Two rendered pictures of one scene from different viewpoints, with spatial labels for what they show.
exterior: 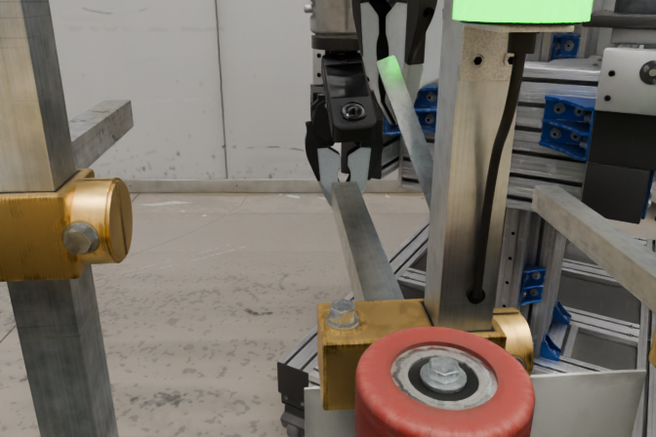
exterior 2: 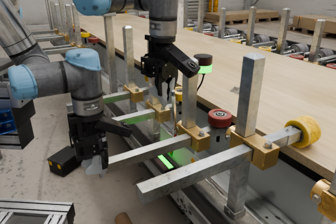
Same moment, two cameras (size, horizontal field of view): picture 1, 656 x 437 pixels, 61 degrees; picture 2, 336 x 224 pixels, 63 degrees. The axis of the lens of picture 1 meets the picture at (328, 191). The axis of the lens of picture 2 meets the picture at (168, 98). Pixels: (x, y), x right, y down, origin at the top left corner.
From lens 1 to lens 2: 100 cm
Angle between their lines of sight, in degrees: 104
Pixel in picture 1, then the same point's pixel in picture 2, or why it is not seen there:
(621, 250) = (130, 117)
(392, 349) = (219, 117)
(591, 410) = (165, 136)
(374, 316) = (196, 132)
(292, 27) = not seen: outside the picture
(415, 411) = (228, 114)
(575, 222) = not seen: hidden behind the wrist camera
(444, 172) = (194, 99)
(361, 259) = (168, 143)
